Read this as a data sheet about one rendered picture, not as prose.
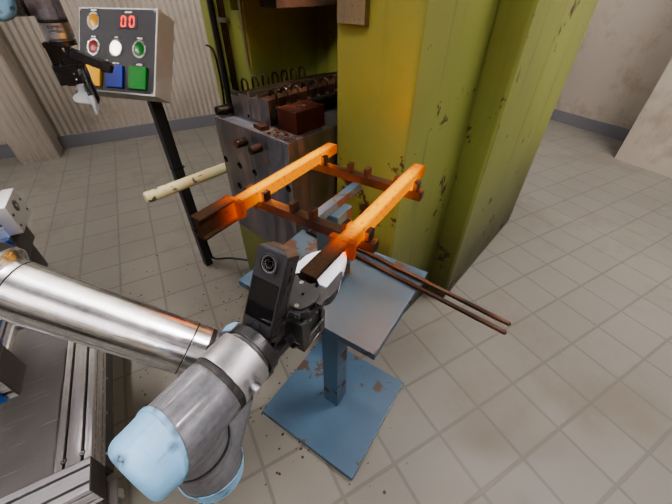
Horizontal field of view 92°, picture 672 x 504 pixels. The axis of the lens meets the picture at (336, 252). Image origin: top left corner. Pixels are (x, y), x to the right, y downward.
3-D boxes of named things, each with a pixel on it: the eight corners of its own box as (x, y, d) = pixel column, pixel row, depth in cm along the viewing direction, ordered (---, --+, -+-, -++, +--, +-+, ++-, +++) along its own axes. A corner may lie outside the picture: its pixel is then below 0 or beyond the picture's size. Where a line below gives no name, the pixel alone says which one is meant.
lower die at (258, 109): (271, 126, 102) (267, 97, 97) (234, 113, 112) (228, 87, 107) (354, 99, 126) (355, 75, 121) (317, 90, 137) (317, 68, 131)
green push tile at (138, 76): (145, 90, 113) (146, 67, 111) (127, 88, 114) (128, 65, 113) (149, 91, 115) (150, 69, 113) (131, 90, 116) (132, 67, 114)
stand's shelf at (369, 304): (374, 360, 68) (374, 355, 67) (239, 285, 85) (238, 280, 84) (426, 277, 87) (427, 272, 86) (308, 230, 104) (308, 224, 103)
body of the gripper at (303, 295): (289, 304, 52) (234, 360, 44) (284, 264, 47) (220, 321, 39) (329, 324, 49) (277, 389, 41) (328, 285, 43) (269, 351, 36)
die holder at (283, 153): (299, 261, 120) (287, 143, 91) (238, 222, 139) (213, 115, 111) (385, 202, 152) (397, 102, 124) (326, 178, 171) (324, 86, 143)
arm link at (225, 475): (258, 418, 49) (246, 380, 42) (237, 511, 40) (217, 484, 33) (207, 415, 49) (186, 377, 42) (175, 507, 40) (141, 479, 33)
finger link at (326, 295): (324, 271, 50) (287, 306, 44) (324, 262, 48) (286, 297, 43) (350, 283, 48) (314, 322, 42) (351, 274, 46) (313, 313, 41)
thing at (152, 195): (150, 206, 126) (145, 194, 123) (144, 201, 129) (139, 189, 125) (243, 169, 151) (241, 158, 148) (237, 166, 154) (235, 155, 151)
